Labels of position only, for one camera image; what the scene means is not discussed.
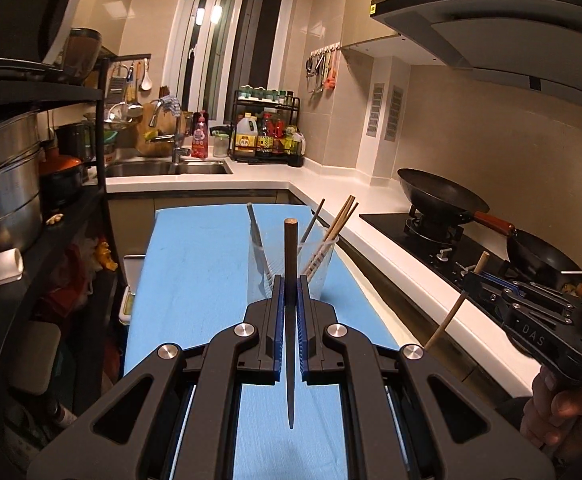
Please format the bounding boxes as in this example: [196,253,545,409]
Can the kitchen window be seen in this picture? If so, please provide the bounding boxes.
[162,0,300,129]

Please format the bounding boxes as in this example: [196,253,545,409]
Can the steel faucet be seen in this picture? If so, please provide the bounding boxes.
[148,98,192,164]

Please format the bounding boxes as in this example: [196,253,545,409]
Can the large black wok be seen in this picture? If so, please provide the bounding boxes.
[396,167,518,237]

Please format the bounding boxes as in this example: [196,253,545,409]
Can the black pot orange lid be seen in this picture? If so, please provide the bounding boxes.
[37,147,86,207]

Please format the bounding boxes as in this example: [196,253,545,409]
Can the black storage shelf rack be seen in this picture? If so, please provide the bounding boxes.
[0,51,152,480]

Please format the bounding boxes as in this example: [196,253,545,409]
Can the grey metal fork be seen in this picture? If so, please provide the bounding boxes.
[246,202,274,286]

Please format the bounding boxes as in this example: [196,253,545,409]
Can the light wooden chopstick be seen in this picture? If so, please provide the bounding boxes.
[425,251,490,352]

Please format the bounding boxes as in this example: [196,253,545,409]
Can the brown glass jar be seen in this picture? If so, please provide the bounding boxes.
[62,27,104,87]

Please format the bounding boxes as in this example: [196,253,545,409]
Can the red label sauce bottle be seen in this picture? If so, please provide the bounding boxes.
[257,112,284,156]

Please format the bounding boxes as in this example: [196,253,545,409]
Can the yellow toy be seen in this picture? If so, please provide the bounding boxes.
[95,239,115,267]

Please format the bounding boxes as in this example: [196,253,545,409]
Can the row of spice jars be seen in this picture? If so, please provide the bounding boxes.
[238,85,295,102]

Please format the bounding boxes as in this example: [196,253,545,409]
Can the large steel stock pot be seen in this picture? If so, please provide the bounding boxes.
[0,159,46,257]

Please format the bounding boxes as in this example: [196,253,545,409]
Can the hanging kitchen scissors and tools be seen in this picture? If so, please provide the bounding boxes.
[304,44,342,94]

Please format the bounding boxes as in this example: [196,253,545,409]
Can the blue dish cloth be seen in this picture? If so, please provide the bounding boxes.
[159,93,184,117]

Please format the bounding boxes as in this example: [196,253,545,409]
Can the metal grater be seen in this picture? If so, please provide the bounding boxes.
[108,64,125,99]

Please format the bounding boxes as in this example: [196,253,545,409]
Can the beige box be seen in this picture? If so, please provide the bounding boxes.
[10,319,62,392]

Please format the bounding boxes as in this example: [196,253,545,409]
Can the grey wall panel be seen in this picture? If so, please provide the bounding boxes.
[385,85,404,143]
[366,82,386,138]

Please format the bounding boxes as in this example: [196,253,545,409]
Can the black cooking pot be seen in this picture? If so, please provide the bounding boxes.
[54,121,96,162]

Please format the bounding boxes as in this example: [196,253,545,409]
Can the black condiment rack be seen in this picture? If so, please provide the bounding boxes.
[228,101,306,168]

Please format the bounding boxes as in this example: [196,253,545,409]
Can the small steel stock pot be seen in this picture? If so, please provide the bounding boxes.
[0,111,42,182]

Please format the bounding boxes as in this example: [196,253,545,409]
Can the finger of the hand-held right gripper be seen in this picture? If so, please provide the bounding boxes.
[475,266,582,317]
[462,270,539,322]

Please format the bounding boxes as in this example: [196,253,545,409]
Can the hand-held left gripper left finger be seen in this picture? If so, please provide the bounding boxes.
[26,275,285,480]

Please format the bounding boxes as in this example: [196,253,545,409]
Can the white trash bin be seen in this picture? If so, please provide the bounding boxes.
[119,254,148,332]

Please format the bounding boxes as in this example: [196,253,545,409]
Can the blue table mat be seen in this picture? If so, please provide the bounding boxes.
[120,203,402,480]

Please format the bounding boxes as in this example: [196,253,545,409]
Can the black white kitchen appliance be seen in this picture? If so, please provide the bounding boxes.
[0,0,95,67]

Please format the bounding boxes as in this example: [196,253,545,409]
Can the grey range hood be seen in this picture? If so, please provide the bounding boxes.
[369,0,582,112]

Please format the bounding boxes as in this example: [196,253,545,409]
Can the wooden cutting board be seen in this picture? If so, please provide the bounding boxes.
[135,99,182,157]

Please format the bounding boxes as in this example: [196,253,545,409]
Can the black gas stove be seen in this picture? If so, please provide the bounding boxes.
[359,211,582,313]

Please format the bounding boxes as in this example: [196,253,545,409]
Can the green bottle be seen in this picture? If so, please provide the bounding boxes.
[284,130,306,158]

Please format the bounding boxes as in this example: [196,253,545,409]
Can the small black wok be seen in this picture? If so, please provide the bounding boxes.
[506,228,582,292]

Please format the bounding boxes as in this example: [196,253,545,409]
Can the metal strainer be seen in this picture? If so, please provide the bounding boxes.
[105,101,142,124]

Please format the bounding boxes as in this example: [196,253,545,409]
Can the yellow cooking oil bottle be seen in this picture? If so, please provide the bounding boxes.
[234,113,260,157]

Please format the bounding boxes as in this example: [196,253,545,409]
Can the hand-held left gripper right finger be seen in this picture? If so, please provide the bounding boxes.
[298,275,556,480]

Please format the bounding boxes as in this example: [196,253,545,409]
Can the person's right hand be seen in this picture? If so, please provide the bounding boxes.
[520,364,582,452]

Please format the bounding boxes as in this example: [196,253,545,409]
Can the dark bottle white label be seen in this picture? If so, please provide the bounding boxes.
[45,399,78,427]

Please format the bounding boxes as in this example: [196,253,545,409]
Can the clear plastic utensil cup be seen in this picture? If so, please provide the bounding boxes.
[247,236,340,307]

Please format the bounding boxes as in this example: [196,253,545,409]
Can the red dish soap bottle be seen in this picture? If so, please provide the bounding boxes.
[191,109,210,160]

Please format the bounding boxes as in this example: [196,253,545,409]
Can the steel kitchen sink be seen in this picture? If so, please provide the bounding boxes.
[104,159,234,179]

